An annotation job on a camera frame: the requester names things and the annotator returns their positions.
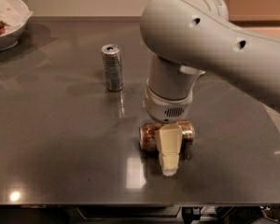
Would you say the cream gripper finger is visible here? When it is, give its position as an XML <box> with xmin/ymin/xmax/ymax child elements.
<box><xmin>156</xmin><ymin>123</ymin><xmax>182</xmax><ymax>176</ymax></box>

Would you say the orange soda can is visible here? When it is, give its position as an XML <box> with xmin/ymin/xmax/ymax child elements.
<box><xmin>139</xmin><ymin>119</ymin><xmax>195</xmax><ymax>151</ymax></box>

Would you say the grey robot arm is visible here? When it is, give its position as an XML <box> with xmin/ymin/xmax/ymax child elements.
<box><xmin>140</xmin><ymin>0</ymin><xmax>280</xmax><ymax>176</ymax></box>

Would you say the tall silver slim can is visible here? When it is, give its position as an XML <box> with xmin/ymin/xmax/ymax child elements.
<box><xmin>101</xmin><ymin>44</ymin><xmax>123</xmax><ymax>91</ymax></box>

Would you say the white bowl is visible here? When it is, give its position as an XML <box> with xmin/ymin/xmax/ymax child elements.
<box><xmin>0</xmin><ymin>22</ymin><xmax>27</xmax><ymax>50</ymax></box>

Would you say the white napkin in bowl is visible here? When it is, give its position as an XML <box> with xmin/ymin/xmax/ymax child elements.
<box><xmin>0</xmin><ymin>0</ymin><xmax>33</xmax><ymax>26</ymax></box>

